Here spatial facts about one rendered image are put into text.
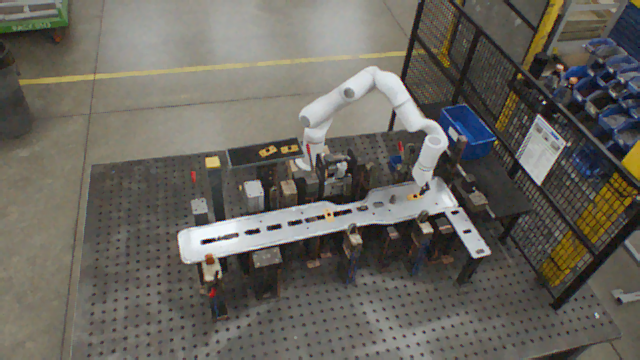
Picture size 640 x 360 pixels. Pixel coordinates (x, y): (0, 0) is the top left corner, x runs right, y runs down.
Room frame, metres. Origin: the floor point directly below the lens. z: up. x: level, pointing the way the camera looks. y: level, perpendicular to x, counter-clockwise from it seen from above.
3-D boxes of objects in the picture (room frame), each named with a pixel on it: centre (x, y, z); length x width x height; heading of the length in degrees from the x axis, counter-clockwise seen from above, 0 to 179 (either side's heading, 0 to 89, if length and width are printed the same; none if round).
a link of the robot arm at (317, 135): (2.00, 0.01, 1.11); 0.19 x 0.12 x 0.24; 145
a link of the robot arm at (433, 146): (1.60, -0.52, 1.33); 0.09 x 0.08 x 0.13; 144
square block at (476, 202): (1.57, -0.81, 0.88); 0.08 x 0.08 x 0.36; 22
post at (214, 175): (1.54, 0.50, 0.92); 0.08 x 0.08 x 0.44; 22
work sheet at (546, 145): (1.71, -1.06, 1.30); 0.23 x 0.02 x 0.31; 22
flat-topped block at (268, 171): (1.64, 0.26, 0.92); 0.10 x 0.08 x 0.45; 112
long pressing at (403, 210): (1.40, -0.06, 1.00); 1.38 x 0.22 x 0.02; 112
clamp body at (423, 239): (1.38, -0.54, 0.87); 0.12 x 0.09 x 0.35; 22
